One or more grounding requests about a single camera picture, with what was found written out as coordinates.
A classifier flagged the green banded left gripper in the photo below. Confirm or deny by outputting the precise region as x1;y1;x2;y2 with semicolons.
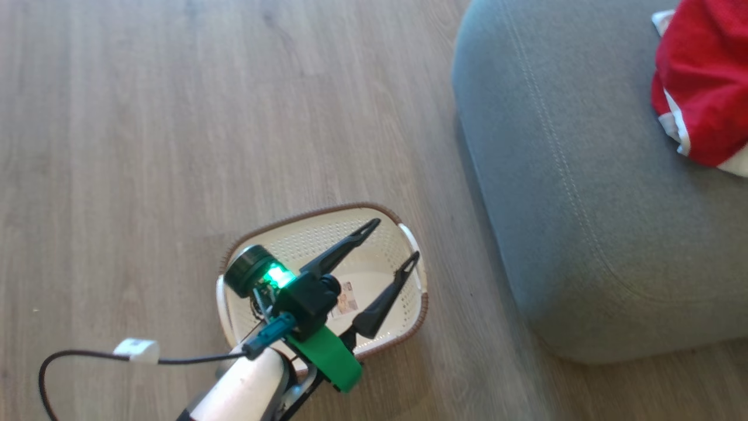
224;218;420;394

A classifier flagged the grey fabric ottoman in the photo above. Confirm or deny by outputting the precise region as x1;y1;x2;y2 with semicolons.
452;0;748;364

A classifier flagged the teal cable connector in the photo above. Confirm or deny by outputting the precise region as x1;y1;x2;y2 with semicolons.
243;313;297;360

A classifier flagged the beige perforated plastic laundry basket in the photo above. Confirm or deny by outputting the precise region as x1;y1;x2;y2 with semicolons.
216;202;429;375

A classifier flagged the thin black cable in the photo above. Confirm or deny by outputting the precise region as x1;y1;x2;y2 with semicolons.
38;350;246;421

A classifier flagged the paper label sticker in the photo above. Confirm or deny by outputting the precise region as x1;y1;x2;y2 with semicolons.
330;282;358;319

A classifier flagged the white garment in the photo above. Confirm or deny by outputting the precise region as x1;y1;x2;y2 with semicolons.
652;9;748;178

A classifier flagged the white cable label tag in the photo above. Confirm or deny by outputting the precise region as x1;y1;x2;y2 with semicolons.
113;338;160;364

